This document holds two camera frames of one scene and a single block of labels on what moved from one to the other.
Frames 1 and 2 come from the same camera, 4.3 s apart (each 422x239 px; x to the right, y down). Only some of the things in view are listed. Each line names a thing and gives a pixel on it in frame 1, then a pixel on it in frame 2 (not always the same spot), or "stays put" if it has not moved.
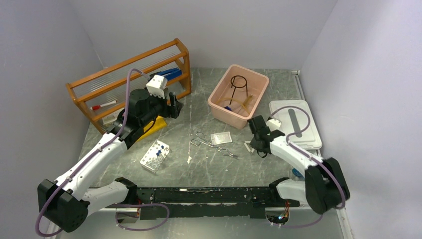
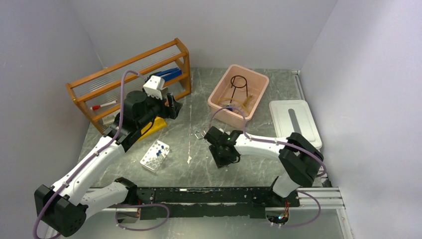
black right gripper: (253, 144) → (219, 162)
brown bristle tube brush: (248, 100) stays put
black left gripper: (169, 111) stays put
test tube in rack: (159, 158) stays put
